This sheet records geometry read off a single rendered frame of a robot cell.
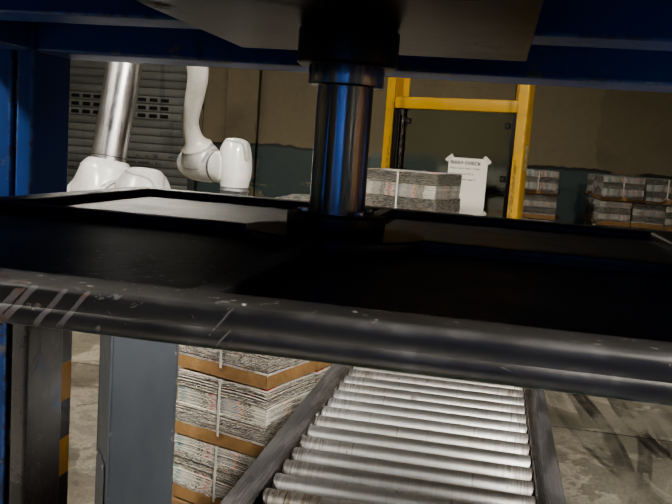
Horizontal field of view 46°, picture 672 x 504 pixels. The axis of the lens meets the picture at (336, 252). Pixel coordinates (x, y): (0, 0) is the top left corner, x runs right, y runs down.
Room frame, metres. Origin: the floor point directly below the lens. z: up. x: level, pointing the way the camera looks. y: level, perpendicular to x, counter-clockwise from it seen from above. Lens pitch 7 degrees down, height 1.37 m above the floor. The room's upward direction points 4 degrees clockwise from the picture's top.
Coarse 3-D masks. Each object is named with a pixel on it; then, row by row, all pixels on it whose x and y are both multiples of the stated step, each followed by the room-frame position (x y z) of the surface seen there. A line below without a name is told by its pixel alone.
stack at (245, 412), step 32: (192, 352) 2.57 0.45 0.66; (224, 352) 2.50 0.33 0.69; (192, 384) 2.57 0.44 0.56; (224, 384) 2.50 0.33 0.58; (288, 384) 2.52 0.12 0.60; (192, 416) 2.57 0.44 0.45; (224, 416) 2.50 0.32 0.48; (256, 416) 2.44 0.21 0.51; (288, 416) 2.53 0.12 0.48; (192, 448) 2.57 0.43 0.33; (224, 448) 2.51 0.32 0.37; (192, 480) 2.57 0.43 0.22; (224, 480) 2.50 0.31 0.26
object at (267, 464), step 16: (336, 368) 2.03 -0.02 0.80; (320, 384) 1.88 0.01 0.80; (336, 384) 1.88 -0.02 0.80; (304, 400) 1.74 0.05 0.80; (320, 400) 1.75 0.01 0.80; (304, 416) 1.64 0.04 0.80; (288, 432) 1.54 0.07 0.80; (304, 432) 1.55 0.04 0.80; (272, 448) 1.45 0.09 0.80; (288, 448) 1.45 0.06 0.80; (256, 464) 1.36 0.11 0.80; (272, 464) 1.37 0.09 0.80; (240, 480) 1.29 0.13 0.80; (256, 480) 1.30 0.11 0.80; (240, 496) 1.23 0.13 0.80; (256, 496) 1.24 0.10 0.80
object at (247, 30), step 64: (0, 0) 0.68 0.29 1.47; (64, 0) 0.67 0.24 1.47; (128, 0) 0.66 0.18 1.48; (192, 0) 0.48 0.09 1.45; (256, 0) 0.47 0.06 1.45; (320, 0) 0.45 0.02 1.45; (384, 0) 0.44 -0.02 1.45; (448, 0) 0.42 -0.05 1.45; (512, 0) 0.41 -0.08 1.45; (576, 0) 0.59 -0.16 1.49; (640, 0) 0.58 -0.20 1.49; (192, 64) 0.90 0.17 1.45; (256, 64) 0.84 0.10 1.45; (448, 64) 0.80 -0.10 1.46; (512, 64) 0.79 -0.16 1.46; (576, 64) 0.77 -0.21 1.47; (640, 64) 0.76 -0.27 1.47
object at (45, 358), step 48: (0, 96) 0.89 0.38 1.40; (48, 96) 0.91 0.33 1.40; (0, 144) 0.89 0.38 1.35; (48, 144) 0.91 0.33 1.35; (0, 192) 0.89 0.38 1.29; (48, 192) 0.91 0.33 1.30; (0, 336) 0.89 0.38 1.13; (48, 336) 0.92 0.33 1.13; (0, 384) 0.89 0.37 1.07; (48, 384) 0.92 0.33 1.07; (0, 432) 0.89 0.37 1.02; (48, 432) 0.93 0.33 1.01; (0, 480) 0.89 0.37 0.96; (48, 480) 0.93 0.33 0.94
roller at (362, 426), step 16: (320, 416) 1.65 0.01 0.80; (368, 432) 1.61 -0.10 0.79; (384, 432) 1.60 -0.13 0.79; (400, 432) 1.60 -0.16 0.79; (416, 432) 1.60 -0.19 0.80; (432, 432) 1.60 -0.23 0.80; (480, 448) 1.56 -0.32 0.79; (496, 448) 1.56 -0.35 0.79; (512, 448) 1.56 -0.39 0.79; (528, 448) 1.55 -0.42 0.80
